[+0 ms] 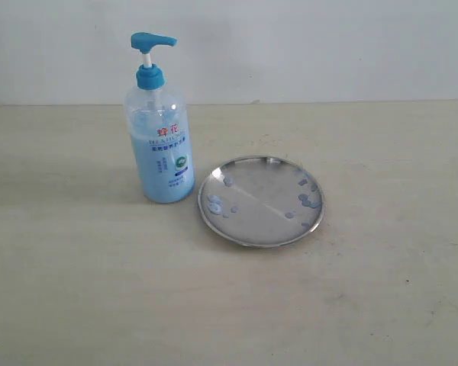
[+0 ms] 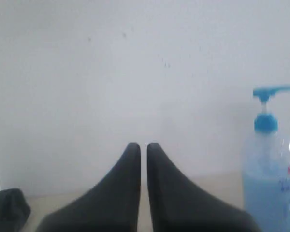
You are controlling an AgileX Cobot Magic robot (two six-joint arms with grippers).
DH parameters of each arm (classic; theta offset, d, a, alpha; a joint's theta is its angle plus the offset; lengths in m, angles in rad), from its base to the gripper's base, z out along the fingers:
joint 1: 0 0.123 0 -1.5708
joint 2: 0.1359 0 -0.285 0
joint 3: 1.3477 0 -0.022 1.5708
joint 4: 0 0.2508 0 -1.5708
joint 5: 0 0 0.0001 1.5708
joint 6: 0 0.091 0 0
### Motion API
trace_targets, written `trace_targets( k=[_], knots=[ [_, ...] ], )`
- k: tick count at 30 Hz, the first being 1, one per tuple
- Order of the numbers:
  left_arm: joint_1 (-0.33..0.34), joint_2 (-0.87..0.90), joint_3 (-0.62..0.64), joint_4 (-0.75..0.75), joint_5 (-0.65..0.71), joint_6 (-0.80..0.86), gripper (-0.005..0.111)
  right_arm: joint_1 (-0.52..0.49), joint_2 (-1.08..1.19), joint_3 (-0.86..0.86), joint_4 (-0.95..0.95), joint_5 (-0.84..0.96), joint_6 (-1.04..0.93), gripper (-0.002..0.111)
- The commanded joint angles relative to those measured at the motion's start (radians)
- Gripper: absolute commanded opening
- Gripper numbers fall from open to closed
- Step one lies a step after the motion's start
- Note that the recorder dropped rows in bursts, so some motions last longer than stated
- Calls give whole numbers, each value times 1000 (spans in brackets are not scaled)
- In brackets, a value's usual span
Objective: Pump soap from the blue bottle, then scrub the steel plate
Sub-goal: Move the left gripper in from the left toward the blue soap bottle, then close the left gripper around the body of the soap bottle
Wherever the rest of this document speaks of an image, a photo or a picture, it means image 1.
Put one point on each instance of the blue pump lotion bottle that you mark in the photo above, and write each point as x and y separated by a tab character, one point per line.
158	125

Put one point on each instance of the round stainless steel plate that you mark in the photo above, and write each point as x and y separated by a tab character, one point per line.
261	201

